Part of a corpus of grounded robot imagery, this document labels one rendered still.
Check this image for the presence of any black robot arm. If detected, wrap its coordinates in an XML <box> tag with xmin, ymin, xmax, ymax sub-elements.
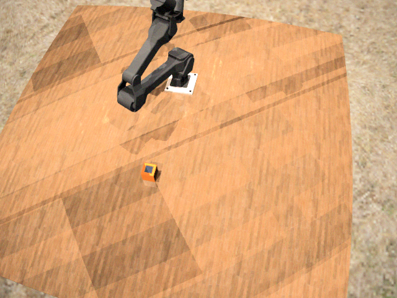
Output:
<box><xmin>117</xmin><ymin>0</ymin><xmax>194</xmax><ymax>112</ymax></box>

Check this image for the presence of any orange block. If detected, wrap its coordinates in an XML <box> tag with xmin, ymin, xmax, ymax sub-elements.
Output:
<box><xmin>141</xmin><ymin>163</ymin><xmax>158</xmax><ymax>182</ymax></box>

